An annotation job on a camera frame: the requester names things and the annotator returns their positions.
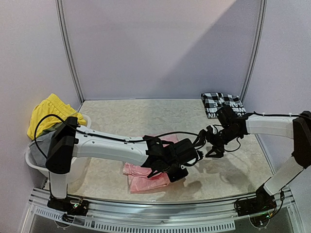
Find black white plaid shirt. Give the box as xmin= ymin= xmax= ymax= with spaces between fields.
xmin=201 ymin=93 xmax=246 ymax=118

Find pink printed garment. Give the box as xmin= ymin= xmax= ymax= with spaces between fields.
xmin=122 ymin=134 xmax=180 ymax=194

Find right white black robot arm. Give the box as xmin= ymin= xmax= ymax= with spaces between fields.
xmin=195 ymin=105 xmax=311 ymax=212

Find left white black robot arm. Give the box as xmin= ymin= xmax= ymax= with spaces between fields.
xmin=43 ymin=116 xmax=203 ymax=211

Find white plastic laundry basket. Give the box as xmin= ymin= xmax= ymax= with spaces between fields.
xmin=25 ymin=116 xmax=88 ymax=183

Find olive green garment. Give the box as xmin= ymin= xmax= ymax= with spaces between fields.
xmin=42 ymin=122 xmax=62 ymax=135

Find grey garment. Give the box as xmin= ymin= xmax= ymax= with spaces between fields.
xmin=28 ymin=133 xmax=55 ymax=167

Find yellow shorts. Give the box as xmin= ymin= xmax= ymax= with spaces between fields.
xmin=27 ymin=94 xmax=87 ymax=140

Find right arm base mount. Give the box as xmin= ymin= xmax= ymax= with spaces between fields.
xmin=234 ymin=187 xmax=285 ymax=218

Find right aluminium frame post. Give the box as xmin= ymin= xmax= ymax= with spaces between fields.
xmin=240 ymin=0 xmax=267 ymax=102

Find aluminium frame post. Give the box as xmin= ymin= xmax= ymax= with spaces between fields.
xmin=240 ymin=0 xmax=267 ymax=102
xmin=55 ymin=0 xmax=85 ymax=104

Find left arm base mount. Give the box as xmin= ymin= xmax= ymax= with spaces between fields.
xmin=47 ymin=196 xmax=90 ymax=216

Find left aluminium frame post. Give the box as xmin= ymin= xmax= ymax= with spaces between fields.
xmin=55 ymin=0 xmax=85 ymax=104

